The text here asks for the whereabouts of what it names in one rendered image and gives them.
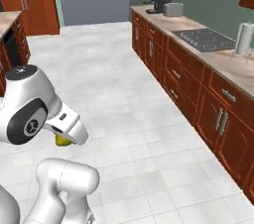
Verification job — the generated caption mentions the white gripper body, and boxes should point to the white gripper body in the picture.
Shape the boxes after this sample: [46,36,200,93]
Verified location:
[45,117,90,147]

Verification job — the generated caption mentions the yellow lemon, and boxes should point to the yellow lemon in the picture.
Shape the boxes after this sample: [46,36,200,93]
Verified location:
[54,133,74,149]

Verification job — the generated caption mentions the red-brown cupboard door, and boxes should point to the red-brown cupboard door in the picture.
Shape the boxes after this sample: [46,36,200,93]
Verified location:
[194,85,229,162]
[143,36,153,73]
[151,40,164,82]
[131,23,147,61]
[215,108,254,200]

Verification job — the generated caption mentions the black dishwasher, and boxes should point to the black dishwasher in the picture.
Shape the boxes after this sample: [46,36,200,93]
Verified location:
[2,29,23,71]

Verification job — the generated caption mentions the red-brown island cupboards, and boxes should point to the red-brown island cupboards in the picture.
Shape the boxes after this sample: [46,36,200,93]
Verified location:
[0,11,33,98]

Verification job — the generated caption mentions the red-brown drawer front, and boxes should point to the red-brown drawer front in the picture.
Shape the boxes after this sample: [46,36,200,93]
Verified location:
[131,10,148,30]
[163,53,203,107]
[161,72,199,127]
[145,21,166,48]
[205,68,254,132]

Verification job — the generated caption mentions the red-brown cupboard panel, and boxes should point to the red-brown cupboard panel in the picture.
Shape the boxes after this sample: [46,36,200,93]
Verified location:
[165,36,205,82]

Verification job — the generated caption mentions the tall red-brown cupboards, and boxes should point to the tall red-brown cupboards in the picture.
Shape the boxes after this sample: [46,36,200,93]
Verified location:
[0,0,61,37]

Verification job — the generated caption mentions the black coffee machine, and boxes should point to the black coffee machine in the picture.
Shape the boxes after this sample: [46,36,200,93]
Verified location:
[145,0,174,15]

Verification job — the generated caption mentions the silver toaster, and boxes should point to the silver toaster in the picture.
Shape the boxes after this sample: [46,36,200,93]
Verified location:
[162,2,185,18]

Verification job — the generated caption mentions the black hob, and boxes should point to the black hob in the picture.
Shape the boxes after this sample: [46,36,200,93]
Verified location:
[170,27,238,54]

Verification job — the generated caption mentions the white paper towel roll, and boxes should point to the white paper towel roll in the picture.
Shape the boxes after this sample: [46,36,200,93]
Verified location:
[234,22,254,56]

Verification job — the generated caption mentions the wire paper towel stand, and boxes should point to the wire paper towel stand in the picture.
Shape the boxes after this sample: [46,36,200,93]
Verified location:
[229,49,254,64]

